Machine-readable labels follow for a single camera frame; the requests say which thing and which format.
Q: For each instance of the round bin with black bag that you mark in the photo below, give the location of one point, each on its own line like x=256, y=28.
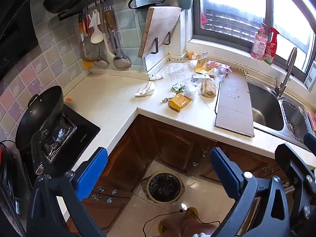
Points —
x=164, y=186

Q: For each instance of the yellow slipper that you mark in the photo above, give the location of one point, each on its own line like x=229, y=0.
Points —
x=192, y=212
x=164, y=229

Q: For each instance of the white wall socket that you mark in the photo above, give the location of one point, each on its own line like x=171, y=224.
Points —
x=311, y=75

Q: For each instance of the red spray bottle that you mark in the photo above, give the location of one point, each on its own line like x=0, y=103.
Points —
x=271, y=47

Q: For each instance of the loofah sponge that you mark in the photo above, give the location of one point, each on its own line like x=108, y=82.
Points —
x=208, y=89

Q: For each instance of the black range hood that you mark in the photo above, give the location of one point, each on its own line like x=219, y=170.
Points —
x=14, y=24

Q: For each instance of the white paper wrapper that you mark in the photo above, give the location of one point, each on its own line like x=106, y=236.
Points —
x=145, y=90

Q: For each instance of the dark framed window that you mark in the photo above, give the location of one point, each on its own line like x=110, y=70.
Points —
x=234, y=2

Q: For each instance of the green wrapper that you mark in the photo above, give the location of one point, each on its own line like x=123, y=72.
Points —
x=177, y=88

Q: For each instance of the clear plastic wrap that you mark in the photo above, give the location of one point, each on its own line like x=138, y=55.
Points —
x=191, y=90

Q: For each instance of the small white bottle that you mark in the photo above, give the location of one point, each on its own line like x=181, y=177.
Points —
x=156, y=77

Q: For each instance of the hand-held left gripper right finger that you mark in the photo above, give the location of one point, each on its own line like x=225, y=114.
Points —
x=224, y=172

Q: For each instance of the small pink drink carton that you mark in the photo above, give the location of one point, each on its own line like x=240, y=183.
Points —
x=226, y=69

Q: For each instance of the person's leg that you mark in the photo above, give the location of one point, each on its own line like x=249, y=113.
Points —
x=197, y=227

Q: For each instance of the pink printed carton box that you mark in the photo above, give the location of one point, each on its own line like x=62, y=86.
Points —
x=215, y=65

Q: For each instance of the silver foil wrapper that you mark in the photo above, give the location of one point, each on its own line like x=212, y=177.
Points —
x=166, y=100

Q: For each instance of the grey utensil holder cup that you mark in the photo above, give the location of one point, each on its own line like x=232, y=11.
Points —
x=185, y=1

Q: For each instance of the orange and white snack wrapper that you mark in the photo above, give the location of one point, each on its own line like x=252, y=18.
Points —
x=191, y=55

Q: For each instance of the stainless steel sink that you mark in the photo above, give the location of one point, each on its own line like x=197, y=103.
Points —
x=265, y=106

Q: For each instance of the white rice paddle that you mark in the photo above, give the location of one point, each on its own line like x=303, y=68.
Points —
x=96, y=35

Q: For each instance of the yellow snack packet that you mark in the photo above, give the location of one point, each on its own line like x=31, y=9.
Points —
x=179, y=101

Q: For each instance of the yellow and white box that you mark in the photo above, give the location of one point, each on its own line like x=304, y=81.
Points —
x=200, y=66

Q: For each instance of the black wall rack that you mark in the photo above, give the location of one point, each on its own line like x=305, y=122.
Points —
x=98, y=2

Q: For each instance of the black gas stove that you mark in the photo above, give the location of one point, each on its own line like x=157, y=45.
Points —
x=84, y=130

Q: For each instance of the brown cardboard sheet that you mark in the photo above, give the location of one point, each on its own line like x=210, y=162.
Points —
x=234, y=103

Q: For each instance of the black wok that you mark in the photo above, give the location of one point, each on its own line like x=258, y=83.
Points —
x=40, y=116

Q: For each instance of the clear plastic tray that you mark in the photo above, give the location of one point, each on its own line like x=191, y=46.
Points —
x=178, y=71

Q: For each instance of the metal mesh strainer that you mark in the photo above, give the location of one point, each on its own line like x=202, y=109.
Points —
x=90, y=49

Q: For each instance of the pink cloth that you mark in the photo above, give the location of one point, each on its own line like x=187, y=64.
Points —
x=312, y=121

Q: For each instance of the white box with black label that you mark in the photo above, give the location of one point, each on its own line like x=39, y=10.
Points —
x=201, y=77

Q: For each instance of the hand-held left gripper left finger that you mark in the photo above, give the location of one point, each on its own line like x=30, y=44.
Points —
x=95, y=167

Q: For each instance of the clear plastic bottle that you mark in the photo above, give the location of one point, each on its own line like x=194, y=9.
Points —
x=222, y=73

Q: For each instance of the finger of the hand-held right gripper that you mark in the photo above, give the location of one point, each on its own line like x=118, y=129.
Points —
x=311, y=140
x=300, y=175

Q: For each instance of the small white box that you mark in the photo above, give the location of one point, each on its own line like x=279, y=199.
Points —
x=205, y=55

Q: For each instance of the metal faucet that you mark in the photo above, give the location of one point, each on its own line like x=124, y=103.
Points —
x=287, y=71

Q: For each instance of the black cutting board holder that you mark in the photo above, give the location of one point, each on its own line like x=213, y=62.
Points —
x=156, y=46

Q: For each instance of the wooden cutting board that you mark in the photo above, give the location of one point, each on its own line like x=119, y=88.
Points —
x=160, y=27

